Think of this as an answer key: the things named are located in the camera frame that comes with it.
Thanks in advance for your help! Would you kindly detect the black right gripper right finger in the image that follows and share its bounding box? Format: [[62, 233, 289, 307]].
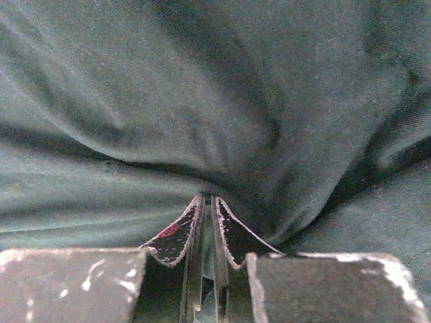
[[211, 196, 429, 322]]

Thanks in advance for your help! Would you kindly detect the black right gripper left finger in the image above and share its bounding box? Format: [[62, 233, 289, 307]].
[[1, 194, 205, 322]]

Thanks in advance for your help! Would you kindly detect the black t-shirt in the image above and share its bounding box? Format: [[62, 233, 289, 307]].
[[1, 1, 430, 301]]

